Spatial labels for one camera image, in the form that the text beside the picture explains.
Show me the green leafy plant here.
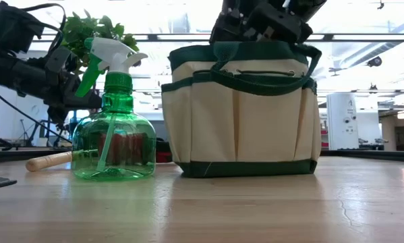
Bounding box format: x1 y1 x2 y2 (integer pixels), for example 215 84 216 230
61 9 140 74

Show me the green plastic spray bottle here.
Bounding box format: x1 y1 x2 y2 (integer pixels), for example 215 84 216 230
71 36 157 182

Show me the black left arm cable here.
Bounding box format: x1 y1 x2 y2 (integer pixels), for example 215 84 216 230
0 2 73 144

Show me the beige green gardening bag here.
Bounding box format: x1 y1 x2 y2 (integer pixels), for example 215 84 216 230
161 40 323 179

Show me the white tall cabinet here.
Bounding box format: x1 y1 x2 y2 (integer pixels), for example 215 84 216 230
326 92 358 151

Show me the black metal table frame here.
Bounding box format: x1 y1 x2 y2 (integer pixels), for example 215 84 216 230
0 146 404 163

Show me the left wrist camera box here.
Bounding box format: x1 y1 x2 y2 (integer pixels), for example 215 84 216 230
45 46 73 73

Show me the wooden tool handle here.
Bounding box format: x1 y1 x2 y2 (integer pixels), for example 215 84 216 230
25 150 98 172

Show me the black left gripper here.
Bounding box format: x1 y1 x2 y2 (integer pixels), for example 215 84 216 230
39 69 103 124

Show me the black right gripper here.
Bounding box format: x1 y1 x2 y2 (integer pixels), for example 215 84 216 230
210 0 256 43

